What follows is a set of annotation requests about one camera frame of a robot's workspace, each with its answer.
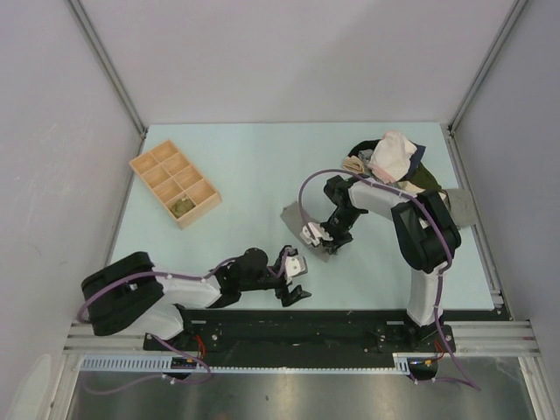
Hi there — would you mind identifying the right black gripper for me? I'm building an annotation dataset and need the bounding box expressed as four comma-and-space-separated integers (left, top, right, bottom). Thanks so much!
318, 206, 363, 255

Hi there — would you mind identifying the grey underwear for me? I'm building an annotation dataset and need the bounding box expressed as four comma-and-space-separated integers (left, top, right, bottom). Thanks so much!
280, 201, 330, 263

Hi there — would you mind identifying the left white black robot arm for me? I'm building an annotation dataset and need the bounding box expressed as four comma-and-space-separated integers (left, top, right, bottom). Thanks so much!
77, 245, 312, 350

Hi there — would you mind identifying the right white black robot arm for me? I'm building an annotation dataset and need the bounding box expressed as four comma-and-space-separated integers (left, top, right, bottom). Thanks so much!
313, 175, 461, 351

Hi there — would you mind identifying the beige rolled garment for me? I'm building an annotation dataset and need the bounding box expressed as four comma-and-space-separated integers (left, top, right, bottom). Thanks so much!
341, 156, 366, 175

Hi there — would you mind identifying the cream beige garment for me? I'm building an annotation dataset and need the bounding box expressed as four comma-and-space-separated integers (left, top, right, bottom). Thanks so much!
397, 181, 424, 195

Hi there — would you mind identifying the pink white garment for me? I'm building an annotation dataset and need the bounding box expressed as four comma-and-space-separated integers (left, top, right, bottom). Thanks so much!
367, 131, 417, 184

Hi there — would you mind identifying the black garment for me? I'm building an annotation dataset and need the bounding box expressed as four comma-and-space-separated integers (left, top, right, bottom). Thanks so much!
347, 139, 380, 158

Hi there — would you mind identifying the dark olive garment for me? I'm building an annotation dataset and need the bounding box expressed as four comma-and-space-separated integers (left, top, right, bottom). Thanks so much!
409, 163, 443, 191

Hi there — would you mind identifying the navy blue garment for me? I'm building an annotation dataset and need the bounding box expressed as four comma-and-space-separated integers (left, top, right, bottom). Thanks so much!
410, 143, 426, 165

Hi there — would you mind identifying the grey garment at table edge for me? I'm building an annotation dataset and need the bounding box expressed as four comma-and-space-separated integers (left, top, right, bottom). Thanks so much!
445, 188, 476, 228

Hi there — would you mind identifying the olive rolled garment in tray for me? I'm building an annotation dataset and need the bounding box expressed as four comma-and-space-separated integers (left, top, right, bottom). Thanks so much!
170, 198, 196, 219

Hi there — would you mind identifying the wooden compartment tray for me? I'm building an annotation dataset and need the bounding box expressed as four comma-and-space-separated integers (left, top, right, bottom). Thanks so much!
129, 139, 222, 229

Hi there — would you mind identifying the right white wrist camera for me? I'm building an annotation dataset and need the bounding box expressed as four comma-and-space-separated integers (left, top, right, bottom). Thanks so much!
299, 222, 330, 248

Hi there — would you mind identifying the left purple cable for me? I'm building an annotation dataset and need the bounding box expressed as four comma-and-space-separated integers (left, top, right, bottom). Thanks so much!
77, 245, 294, 395

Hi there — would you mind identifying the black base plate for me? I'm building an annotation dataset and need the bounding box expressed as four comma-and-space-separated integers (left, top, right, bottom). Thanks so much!
88, 305, 513, 354

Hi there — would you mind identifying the white slotted cable duct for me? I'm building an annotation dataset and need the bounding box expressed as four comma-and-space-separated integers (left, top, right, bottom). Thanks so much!
80, 353, 436, 375

